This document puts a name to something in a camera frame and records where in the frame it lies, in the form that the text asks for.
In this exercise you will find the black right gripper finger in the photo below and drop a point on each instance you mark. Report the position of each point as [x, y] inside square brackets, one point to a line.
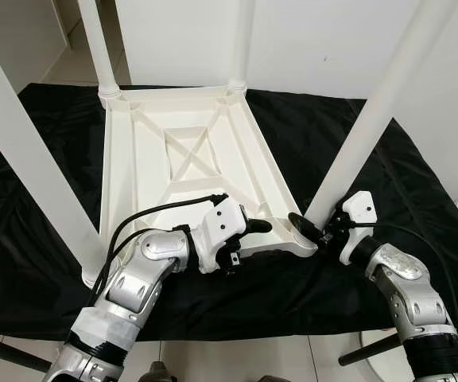
[303, 225]

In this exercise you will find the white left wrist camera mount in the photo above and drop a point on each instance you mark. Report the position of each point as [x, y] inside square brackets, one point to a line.
[221, 223]

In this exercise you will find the white plastic table top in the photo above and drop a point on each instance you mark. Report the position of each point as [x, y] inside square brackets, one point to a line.
[133, 183]

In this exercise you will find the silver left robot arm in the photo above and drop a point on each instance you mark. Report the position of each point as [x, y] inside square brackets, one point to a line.
[137, 286]

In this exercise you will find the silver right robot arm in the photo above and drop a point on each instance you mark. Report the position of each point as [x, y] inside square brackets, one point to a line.
[404, 286]

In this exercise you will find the grey robot left foot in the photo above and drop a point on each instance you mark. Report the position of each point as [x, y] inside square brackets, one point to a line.
[159, 373]

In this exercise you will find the black table cloth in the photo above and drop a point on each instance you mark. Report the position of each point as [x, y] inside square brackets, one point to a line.
[293, 294]

